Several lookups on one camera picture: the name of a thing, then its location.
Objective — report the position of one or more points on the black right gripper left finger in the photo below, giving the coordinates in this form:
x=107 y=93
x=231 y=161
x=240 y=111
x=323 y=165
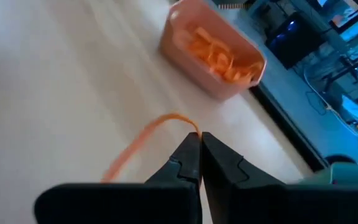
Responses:
x=185 y=165

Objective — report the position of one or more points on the green plastic basket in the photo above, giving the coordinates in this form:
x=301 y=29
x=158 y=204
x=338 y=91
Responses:
x=337 y=175

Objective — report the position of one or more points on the orange plastic basket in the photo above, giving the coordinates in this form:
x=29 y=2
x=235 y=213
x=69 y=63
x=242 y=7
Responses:
x=179 y=49

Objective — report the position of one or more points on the dark blue bulky object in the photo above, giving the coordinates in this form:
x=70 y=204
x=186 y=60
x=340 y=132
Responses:
x=291 y=40

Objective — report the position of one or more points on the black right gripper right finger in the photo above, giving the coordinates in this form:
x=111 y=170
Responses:
x=225 y=168

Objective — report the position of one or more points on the single orange rubber band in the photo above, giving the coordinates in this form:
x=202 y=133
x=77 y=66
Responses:
x=141 y=137

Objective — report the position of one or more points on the dark object with striped edge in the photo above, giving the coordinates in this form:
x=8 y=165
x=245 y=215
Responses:
x=233 y=4

